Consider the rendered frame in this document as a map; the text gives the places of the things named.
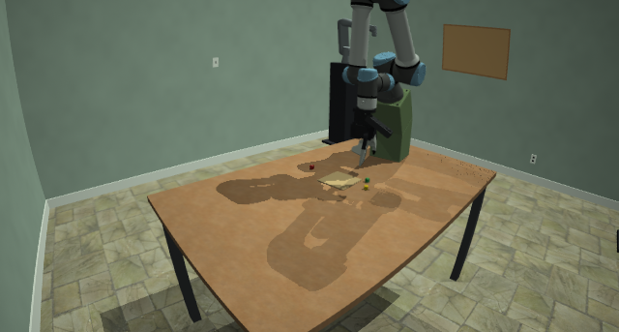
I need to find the translucent tan mat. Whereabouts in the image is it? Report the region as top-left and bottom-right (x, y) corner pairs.
(318, 171), (362, 190)

